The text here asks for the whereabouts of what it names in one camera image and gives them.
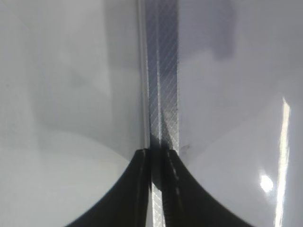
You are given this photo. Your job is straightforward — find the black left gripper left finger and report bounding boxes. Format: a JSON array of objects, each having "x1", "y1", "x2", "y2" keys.
[{"x1": 68, "y1": 149, "x2": 151, "y2": 227}]

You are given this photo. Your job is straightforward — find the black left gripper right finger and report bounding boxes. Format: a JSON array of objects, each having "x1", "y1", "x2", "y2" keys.
[{"x1": 160, "y1": 147, "x2": 253, "y2": 227}]

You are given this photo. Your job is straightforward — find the white board with grey frame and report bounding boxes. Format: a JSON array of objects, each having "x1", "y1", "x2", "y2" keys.
[{"x1": 138, "y1": 0, "x2": 303, "y2": 227}]

